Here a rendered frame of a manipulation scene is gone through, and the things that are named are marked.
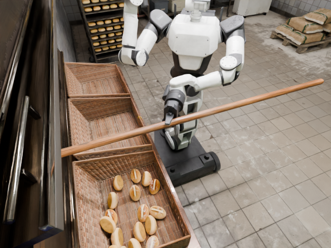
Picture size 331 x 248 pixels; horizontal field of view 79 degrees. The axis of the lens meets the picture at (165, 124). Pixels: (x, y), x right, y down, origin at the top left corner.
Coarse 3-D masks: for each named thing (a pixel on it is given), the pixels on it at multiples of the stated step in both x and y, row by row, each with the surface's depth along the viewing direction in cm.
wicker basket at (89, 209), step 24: (72, 168) 108; (96, 168) 122; (120, 168) 130; (144, 168) 138; (96, 192) 122; (144, 192) 126; (168, 192) 117; (96, 216) 108; (120, 216) 117; (168, 216) 116; (96, 240) 96; (144, 240) 108; (168, 240) 108
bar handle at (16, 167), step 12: (24, 96) 52; (24, 108) 49; (24, 120) 46; (24, 132) 44; (24, 144) 42; (12, 168) 37; (12, 180) 35; (24, 180) 39; (36, 180) 41; (12, 192) 34; (12, 204) 32; (12, 216) 31
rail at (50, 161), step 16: (48, 16) 102; (48, 32) 88; (48, 48) 77; (48, 64) 69; (48, 80) 62; (48, 96) 56; (48, 112) 52; (48, 128) 48; (48, 144) 45; (48, 160) 42; (48, 176) 39; (48, 192) 37; (48, 208) 35; (48, 224) 33
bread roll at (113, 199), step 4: (112, 192) 121; (108, 196) 121; (112, 196) 118; (116, 196) 120; (108, 200) 119; (112, 200) 116; (116, 200) 118; (108, 204) 118; (112, 204) 116; (116, 204) 117; (112, 208) 116
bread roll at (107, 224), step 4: (100, 220) 105; (104, 220) 105; (108, 220) 105; (112, 220) 106; (100, 224) 105; (104, 224) 105; (108, 224) 105; (112, 224) 105; (104, 228) 105; (108, 228) 104; (112, 228) 104; (108, 232) 104; (112, 232) 104
